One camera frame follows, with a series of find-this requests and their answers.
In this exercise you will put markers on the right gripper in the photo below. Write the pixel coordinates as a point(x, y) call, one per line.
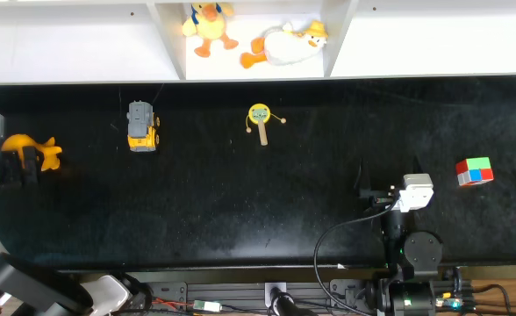
point(376, 197)

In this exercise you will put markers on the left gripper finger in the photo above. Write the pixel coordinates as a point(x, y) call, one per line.
point(12, 171)
point(30, 167)

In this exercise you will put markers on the yellow rubber duck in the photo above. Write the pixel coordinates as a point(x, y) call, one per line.
point(17, 142)

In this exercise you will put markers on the grey and yellow toy truck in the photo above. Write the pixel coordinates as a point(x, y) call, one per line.
point(140, 125)

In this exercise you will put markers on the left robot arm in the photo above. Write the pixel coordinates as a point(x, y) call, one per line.
point(34, 283)

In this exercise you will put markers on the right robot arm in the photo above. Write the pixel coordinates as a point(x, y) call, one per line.
point(420, 252)

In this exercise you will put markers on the many-coloured puzzle cube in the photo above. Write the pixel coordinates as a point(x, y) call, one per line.
point(475, 171)

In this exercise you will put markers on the white shelf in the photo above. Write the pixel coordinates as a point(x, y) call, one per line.
point(87, 52)

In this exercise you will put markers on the yellow rattle drum toy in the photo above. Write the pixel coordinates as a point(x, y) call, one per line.
point(259, 115)

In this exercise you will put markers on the white plush duck with hat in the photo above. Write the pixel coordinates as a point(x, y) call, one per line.
point(291, 46)

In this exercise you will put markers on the yellow plush duck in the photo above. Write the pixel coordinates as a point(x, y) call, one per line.
point(209, 25)

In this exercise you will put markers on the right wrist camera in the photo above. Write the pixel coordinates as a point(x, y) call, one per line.
point(415, 192)

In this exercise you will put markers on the mounting rail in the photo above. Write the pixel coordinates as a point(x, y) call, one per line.
point(240, 298)

